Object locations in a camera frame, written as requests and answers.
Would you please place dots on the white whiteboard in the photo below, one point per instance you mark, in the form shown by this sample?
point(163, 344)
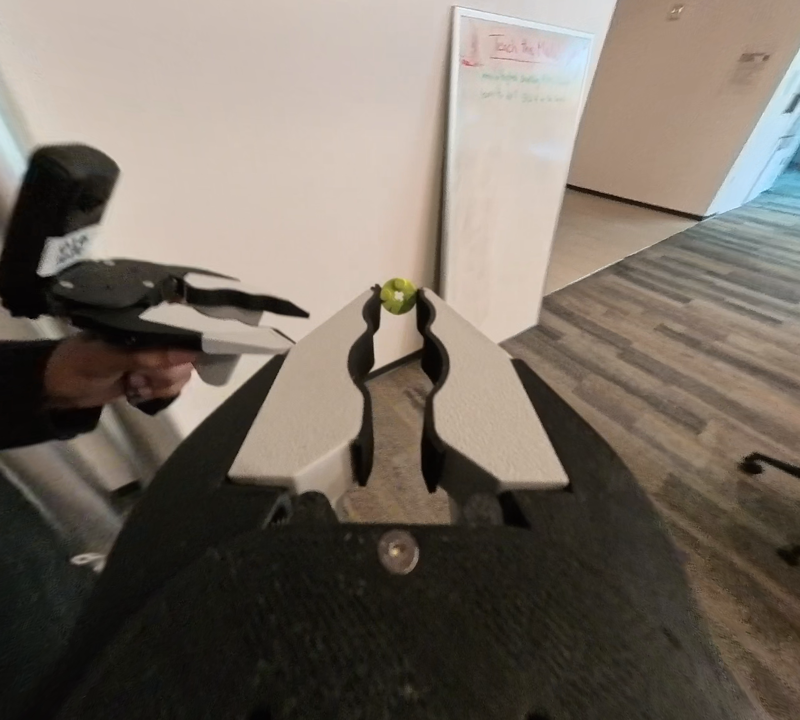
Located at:
point(512, 158)

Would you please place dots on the lime round toy piece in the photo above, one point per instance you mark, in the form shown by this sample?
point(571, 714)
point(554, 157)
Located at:
point(398, 297)

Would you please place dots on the black chair base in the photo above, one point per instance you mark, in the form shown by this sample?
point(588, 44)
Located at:
point(765, 465)

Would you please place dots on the person's left forearm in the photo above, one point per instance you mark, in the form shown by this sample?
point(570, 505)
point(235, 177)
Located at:
point(31, 395)

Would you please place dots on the person's left hand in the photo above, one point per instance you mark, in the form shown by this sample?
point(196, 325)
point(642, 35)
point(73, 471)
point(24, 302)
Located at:
point(106, 373)

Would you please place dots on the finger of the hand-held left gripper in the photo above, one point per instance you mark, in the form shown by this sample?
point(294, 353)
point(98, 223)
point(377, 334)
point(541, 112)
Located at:
point(219, 333)
point(231, 295)

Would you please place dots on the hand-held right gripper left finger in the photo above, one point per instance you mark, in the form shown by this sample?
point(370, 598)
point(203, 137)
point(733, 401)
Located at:
point(300, 420)

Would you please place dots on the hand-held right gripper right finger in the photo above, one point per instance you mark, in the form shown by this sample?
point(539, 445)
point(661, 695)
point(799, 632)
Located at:
point(494, 420)

